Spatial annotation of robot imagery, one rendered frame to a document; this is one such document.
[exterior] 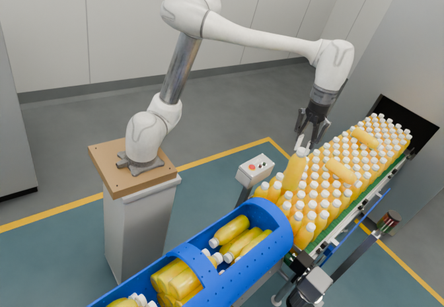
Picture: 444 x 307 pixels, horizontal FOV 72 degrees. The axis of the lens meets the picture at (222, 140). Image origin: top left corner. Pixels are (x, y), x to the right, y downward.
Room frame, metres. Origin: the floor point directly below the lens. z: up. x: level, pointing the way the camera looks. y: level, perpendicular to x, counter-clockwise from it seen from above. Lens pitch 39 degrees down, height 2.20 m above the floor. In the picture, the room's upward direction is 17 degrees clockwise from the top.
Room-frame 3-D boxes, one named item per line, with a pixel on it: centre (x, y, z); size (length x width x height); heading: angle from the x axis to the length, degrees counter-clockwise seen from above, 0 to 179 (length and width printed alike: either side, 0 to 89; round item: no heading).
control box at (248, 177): (1.27, -0.23, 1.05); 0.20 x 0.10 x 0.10; 144
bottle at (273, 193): (1.16, -0.35, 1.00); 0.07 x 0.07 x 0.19
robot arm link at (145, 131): (1.10, 0.37, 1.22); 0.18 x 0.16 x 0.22; 171
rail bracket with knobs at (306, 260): (0.85, -0.53, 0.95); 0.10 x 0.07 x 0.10; 54
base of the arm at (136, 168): (1.07, 0.38, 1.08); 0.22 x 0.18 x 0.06; 141
